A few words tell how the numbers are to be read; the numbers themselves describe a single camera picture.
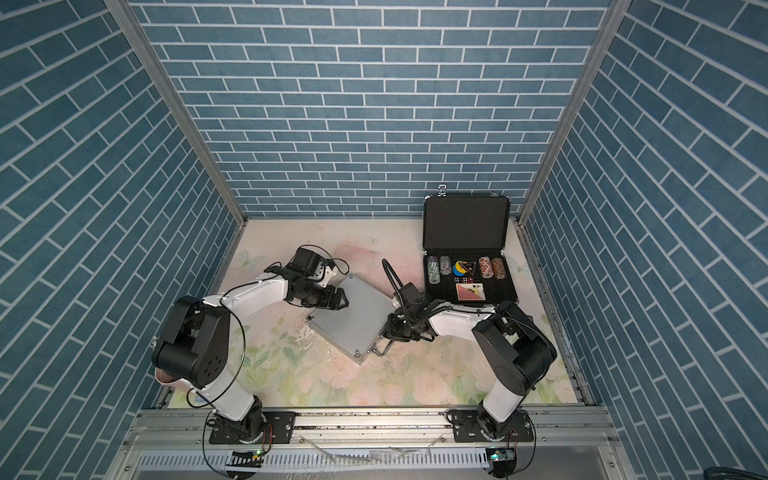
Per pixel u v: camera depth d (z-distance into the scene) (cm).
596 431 74
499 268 102
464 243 108
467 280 101
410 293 74
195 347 46
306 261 76
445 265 102
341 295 85
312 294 78
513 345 48
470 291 97
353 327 85
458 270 102
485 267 102
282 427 74
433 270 100
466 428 74
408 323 70
